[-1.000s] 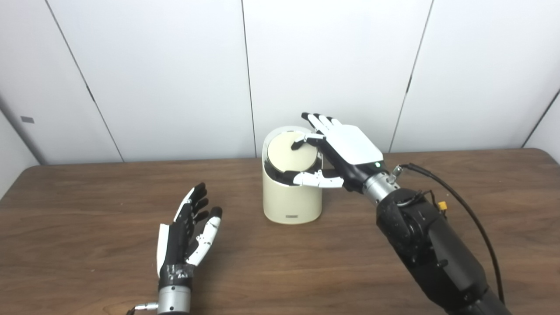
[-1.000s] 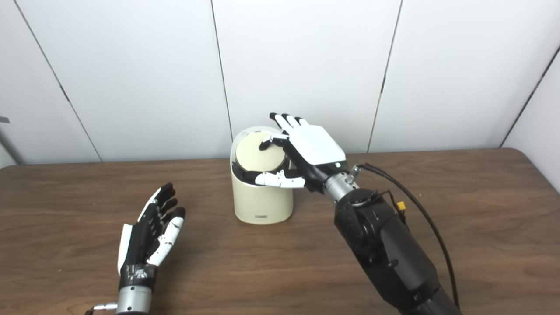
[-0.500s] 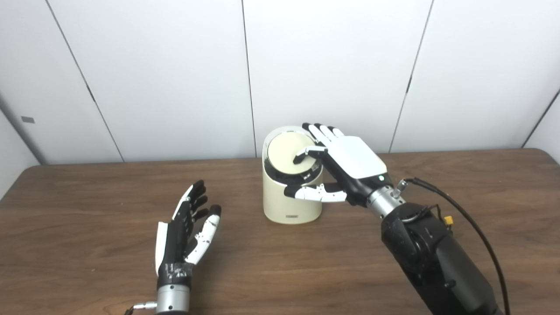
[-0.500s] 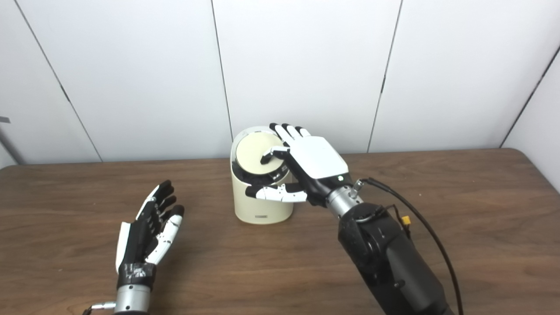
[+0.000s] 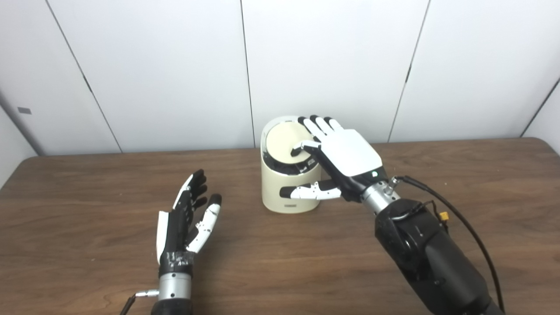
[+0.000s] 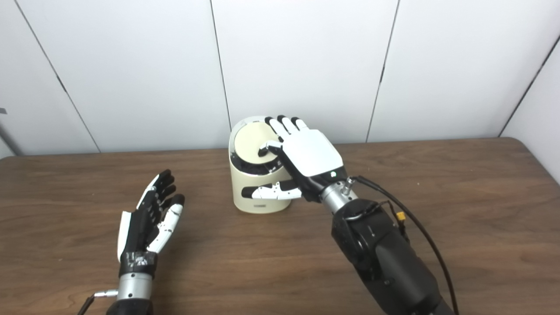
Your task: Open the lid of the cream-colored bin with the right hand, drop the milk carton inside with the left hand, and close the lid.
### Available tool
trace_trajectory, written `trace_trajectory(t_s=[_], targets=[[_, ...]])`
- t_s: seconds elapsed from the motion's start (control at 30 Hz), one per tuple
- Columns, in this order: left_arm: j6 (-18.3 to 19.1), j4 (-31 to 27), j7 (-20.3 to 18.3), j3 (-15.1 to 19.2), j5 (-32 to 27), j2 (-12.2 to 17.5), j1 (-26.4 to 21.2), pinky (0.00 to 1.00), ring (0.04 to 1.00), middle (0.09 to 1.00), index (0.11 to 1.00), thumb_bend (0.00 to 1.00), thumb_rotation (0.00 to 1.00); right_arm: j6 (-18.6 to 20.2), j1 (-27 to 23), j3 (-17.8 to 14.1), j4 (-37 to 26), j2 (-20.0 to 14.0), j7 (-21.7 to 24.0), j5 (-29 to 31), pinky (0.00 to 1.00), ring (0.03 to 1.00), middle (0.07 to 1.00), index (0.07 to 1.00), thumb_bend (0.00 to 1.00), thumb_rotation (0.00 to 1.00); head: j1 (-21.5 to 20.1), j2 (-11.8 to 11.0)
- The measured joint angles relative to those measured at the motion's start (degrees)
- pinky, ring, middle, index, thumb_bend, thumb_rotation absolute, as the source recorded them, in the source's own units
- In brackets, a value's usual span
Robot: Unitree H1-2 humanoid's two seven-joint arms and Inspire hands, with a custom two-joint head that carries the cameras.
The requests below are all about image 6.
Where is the cream-colored desktop bin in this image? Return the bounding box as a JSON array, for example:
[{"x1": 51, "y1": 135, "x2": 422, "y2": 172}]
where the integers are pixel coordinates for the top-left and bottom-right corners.
[{"x1": 228, "y1": 115, "x2": 307, "y2": 214}]

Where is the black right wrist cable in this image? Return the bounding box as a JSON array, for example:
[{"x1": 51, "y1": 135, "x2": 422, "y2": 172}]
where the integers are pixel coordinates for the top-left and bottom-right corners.
[{"x1": 346, "y1": 176, "x2": 460, "y2": 315}]

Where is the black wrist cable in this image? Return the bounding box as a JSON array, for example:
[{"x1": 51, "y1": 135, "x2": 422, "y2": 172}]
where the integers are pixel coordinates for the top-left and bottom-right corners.
[
  {"x1": 78, "y1": 290, "x2": 119, "y2": 315},
  {"x1": 346, "y1": 176, "x2": 460, "y2": 315}
]

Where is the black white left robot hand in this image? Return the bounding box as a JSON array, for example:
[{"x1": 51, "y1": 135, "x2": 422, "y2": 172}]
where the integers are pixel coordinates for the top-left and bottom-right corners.
[{"x1": 117, "y1": 169, "x2": 185, "y2": 276}]

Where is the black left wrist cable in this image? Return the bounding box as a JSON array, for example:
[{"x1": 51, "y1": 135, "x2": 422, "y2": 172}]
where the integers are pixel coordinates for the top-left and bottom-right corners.
[{"x1": 78, "y1": 290, "x2": 119, "y2": 315}]

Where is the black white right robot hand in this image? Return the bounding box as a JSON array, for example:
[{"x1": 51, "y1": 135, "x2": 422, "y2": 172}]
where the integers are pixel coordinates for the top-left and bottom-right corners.
[{"x1": 241, "y1": 115, "x2": 346, "y2": 203}]

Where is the cream round bin lid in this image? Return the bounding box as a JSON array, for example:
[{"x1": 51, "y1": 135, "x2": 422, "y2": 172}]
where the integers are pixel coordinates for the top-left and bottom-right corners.
[{"x1": 234, "y1": 122, "x2": 285, "y2": 165}]

